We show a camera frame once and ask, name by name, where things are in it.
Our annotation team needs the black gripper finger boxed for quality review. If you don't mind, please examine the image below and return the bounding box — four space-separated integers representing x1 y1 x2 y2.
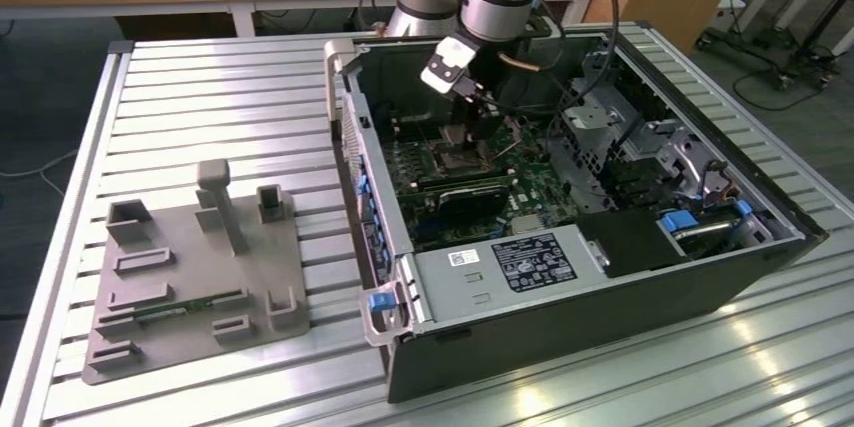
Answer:
450 92 474 129
470 98 501 145

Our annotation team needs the metal socket cover frame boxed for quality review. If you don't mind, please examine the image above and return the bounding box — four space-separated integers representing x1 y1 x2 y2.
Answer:
494 113 526 168

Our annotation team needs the CPU socket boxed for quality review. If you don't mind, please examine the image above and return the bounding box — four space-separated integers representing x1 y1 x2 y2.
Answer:
426 135 502 177

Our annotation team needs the installed RAM stick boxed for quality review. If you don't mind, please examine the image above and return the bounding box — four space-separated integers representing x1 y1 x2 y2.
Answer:
418 172 509 188

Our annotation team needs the green motherboard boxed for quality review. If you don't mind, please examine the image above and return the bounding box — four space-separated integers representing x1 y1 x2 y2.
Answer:
378 109 583 254

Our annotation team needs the black graphics card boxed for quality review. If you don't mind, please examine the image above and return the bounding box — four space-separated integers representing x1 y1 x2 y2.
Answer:
431 184 510 224

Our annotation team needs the silver metal drive cage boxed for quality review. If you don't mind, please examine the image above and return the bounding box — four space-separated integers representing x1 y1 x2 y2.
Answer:
543 49 709 216

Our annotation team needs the silver chipset heatsink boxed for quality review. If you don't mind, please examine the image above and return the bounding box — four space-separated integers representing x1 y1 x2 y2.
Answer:
511 213 547 234

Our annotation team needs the black plastic shroud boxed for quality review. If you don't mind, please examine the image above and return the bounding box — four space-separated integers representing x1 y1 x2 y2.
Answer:
577 206 694 279

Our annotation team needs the silver power supply unit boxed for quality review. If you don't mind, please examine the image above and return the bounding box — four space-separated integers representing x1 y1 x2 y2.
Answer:
404 223 614 324

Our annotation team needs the blue case latch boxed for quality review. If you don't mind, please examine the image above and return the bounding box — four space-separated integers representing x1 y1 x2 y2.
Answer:
366 290 396 314

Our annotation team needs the silver cylindrical bar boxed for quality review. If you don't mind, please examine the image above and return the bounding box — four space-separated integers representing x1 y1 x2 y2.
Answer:
673 219 746 246

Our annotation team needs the black PC case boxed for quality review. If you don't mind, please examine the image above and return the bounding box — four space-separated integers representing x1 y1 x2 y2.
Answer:
323 21 833 404

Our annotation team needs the grey parts rack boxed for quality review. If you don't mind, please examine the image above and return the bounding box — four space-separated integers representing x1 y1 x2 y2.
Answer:
79 158 314 387

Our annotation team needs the green RAM stick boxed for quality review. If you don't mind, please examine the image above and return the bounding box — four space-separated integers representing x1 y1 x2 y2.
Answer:
131 296 222 322

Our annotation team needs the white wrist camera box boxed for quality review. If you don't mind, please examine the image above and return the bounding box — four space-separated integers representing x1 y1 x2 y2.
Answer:
419 36 483 97

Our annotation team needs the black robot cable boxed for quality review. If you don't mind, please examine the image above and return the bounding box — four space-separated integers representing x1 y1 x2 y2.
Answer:
490 0 626 113

